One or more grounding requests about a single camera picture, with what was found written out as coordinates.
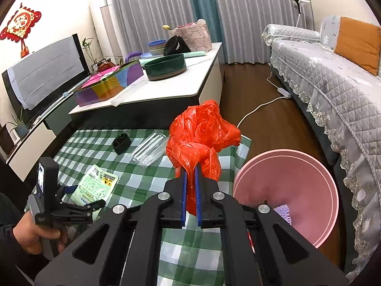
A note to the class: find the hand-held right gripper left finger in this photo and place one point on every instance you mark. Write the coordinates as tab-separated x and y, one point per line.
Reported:
184	199

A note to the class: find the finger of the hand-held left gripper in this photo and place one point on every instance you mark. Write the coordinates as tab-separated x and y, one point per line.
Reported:
67	190
83	211

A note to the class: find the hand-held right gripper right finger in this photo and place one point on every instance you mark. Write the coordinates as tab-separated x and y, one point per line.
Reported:
198	199

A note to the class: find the green white printed packet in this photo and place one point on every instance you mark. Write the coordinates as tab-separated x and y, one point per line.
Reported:
95	181

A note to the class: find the red plastic bag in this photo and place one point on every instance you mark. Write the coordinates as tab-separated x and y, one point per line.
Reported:
202	131

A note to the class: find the purple foam net sleeve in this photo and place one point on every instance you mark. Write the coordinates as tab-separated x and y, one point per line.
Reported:
282	214

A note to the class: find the pink plastic bin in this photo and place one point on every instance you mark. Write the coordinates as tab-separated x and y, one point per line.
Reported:
282	178

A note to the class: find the person's left forearm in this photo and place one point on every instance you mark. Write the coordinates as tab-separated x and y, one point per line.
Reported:
9	253

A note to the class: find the person's left hand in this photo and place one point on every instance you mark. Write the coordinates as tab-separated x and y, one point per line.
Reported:
25	235

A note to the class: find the television stand cabinet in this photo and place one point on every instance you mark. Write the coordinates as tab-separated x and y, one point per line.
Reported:
32	143

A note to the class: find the green white checked tablecloth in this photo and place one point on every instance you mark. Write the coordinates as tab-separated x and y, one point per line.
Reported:
143	178

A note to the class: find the dark wicker basket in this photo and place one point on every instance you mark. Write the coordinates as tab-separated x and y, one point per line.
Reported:
6	140

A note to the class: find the clear plastic packaging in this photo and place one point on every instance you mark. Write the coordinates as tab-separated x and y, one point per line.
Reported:
150	149

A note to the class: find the small potted plant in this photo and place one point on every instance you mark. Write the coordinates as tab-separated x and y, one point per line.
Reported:
19	122

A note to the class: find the black plastic holder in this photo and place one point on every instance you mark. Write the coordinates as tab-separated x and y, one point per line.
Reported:
121	144

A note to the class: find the colourful tin box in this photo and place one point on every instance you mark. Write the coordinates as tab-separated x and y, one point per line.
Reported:
104	86

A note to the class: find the black television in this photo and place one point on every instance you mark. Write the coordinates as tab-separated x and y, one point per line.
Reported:
44	71

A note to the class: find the white coffee table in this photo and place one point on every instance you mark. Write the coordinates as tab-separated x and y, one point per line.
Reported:
178	86

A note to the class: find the clear plastic strip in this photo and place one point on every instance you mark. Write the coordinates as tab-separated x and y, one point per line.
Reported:
128	93

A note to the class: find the red teapot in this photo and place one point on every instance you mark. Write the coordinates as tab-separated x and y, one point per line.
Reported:
104	66

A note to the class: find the dark green round bowl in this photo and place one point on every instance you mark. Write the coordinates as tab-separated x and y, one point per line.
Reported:
165	67

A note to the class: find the white power strip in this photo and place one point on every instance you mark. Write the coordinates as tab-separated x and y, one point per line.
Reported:
284	92

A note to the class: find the bamboo plant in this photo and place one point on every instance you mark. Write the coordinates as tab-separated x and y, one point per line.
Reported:
89	50

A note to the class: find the mint green tray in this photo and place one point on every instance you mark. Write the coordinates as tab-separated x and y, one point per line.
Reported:
193	54

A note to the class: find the black cloth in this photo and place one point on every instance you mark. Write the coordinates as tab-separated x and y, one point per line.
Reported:
175	46

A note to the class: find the stack of pastel bowls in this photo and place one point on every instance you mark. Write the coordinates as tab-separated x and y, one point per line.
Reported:
156	47

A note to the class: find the pink lace basket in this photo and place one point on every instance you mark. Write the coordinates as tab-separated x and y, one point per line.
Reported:
193	38

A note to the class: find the white standing air conditioner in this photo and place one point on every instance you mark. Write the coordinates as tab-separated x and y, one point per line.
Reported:
107	26

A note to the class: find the small yellow object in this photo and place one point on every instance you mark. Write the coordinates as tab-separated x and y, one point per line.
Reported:
166	27

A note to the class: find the grey quilted sofa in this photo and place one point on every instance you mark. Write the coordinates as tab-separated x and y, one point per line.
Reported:
336	89

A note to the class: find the teal curtain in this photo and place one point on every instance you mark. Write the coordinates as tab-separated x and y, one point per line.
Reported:
205	12

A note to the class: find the grey curtain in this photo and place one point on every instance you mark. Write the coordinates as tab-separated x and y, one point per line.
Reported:
148	6
256	18

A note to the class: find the white floor lamp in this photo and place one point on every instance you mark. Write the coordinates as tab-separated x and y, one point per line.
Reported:
297	3

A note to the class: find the orange cushion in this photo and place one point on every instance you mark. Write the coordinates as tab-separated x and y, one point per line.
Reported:
357	43

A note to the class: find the red knot wall decoration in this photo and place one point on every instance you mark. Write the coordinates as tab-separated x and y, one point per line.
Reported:
20	23

